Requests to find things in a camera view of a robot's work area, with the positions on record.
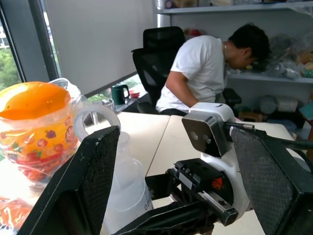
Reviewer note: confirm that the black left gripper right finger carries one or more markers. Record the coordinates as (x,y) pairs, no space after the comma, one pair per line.
(271,181)

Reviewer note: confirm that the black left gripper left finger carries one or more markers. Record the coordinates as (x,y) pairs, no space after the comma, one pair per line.
(73,186)

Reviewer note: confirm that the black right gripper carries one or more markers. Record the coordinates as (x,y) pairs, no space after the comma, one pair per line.
(203,181)

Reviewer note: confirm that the clear plastic bottle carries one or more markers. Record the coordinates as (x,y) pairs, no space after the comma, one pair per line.
(127,186)

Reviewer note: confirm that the orange printed plastic packet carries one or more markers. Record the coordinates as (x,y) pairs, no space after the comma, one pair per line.
(12,211)

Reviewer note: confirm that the small wooden stool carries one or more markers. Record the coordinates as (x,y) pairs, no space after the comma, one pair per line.
(250,116)

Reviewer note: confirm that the clear fruit-print pitcher orange lid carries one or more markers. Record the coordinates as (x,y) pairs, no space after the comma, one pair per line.
(34,122)

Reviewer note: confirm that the grey round jar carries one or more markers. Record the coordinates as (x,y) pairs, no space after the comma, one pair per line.
(267,104)

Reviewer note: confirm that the teal box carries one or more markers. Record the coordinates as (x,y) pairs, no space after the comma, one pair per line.
(306,111)

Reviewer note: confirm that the clear drinking glass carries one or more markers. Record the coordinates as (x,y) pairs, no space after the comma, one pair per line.
(106,107)

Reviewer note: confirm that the dark green electric kettle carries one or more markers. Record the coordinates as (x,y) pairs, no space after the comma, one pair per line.
(119,94)

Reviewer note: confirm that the small red bowl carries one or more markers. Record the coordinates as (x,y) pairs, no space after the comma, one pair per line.
(134,93)

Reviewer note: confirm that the clear bag of clutter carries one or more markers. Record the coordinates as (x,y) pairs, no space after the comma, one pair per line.
(286,56)

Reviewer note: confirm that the person in white t-shirt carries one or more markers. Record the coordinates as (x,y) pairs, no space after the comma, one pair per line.
(198,71)

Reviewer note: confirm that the black mesh office chair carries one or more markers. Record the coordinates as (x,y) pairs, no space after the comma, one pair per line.
(156,63)

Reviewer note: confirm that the white roller blind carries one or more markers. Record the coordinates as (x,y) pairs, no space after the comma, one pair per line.
(102,41)

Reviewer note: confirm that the white metal shelf unit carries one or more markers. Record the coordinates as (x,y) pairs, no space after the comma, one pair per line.
(244,14)

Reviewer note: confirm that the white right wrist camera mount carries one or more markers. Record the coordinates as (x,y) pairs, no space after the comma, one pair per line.
(220,117)

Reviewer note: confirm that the dark window frame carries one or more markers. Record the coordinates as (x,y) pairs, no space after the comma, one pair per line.
(41,39)

